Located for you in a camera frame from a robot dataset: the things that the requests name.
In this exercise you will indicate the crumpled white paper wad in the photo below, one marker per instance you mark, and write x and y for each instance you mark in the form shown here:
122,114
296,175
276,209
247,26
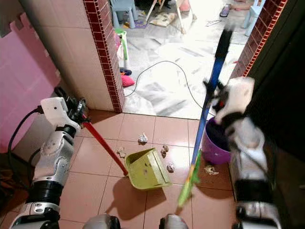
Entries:
165,150
142,139
171,167
121,152
211,169

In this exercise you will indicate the grey robot leg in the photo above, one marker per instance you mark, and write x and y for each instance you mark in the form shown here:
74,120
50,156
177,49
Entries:
176,223
101,223

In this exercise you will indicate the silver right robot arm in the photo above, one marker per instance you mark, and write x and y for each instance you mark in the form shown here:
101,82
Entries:
248,143

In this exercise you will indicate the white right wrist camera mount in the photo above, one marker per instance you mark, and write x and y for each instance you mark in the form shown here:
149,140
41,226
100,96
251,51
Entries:
238,98

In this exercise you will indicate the light blue plastic stool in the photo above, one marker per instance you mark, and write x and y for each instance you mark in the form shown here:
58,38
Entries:
253,12

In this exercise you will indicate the beige patterned floor cushion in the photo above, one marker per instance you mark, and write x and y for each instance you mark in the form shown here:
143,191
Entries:
163,20

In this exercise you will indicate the small dark flat object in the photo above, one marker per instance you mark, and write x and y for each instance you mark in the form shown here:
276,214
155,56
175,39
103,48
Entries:
226,10

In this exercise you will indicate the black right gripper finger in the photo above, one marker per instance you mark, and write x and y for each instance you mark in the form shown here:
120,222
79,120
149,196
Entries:
208,86

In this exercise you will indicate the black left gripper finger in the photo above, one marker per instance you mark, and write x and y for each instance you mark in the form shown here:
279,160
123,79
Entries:
86,120
80,104

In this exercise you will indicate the pink shoe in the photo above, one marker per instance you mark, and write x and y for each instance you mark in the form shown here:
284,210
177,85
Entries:
127,81

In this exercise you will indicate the grey right robot leg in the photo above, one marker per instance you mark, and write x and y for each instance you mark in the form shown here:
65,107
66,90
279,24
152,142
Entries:
176,223

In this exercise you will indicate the pink foam wall mat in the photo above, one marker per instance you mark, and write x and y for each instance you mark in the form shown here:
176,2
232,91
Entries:
26,81

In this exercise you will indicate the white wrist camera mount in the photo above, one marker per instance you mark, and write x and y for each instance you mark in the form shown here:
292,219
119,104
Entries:
238,98
57,110

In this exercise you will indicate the grey left robot leg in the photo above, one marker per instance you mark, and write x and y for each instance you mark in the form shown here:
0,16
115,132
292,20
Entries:
101,223

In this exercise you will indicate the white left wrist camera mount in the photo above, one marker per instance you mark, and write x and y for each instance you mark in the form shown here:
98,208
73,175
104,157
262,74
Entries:
57,110

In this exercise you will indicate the blue plastic child chair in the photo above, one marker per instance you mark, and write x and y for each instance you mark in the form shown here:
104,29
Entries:
122,7

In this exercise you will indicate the wooden folding stand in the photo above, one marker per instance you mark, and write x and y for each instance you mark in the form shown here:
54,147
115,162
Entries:
179,16

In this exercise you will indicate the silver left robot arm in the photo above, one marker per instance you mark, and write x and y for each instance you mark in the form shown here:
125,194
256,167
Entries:
52,162

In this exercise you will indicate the green and white toy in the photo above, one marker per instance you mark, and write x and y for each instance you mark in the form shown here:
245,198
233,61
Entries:
120,46

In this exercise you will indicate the purple plastic waste bin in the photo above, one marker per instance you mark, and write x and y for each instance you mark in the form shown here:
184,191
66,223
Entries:
214,152

